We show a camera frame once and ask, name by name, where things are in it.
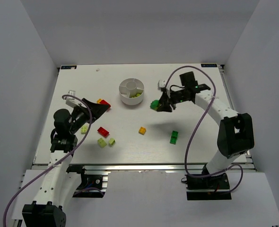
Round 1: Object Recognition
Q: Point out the green black lego stack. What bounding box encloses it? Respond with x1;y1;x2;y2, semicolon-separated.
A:
150;100;160;111

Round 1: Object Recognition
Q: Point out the green long lego brick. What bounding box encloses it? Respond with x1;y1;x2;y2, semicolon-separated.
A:
170;131;179;145

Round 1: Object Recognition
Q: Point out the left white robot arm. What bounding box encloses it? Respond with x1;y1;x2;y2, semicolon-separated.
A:
22;95;110;227

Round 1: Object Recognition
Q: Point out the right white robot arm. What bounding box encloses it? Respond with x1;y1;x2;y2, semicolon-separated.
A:
154;71;254;178

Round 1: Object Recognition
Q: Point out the red and orange lego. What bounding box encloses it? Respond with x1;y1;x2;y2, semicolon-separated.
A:
97;98;111;109

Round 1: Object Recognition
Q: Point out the pale green lego brick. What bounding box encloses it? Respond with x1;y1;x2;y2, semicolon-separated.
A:
80;125;88;134

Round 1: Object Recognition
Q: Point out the red lego brick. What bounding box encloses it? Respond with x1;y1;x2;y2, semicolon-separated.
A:
97;127;109;138

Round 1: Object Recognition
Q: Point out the right blue table label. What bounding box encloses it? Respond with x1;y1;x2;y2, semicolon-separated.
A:
201;63;218;68

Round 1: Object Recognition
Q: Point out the blue table label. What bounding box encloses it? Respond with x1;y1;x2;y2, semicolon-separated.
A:
60;65;77;70
201;63;218;68

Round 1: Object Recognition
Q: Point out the light green lego brick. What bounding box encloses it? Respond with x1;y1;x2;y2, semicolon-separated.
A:
97;138;107;148

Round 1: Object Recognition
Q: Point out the white round divided container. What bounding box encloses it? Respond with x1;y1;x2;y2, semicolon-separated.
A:
119;78;144;106

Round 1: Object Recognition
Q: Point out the light green sloped lego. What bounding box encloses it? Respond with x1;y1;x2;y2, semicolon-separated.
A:
108;138;116;147

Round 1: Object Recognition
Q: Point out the orange lego brick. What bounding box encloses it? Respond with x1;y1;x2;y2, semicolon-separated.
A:
139;127;147;135

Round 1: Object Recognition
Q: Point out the left blue table label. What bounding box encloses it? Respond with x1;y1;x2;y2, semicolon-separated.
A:
60;65;77;70

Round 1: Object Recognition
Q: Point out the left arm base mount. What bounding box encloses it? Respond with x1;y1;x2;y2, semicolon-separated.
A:
66;165;105;198

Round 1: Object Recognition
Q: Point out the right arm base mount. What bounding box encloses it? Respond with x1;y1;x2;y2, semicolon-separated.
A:
181;174;232;201

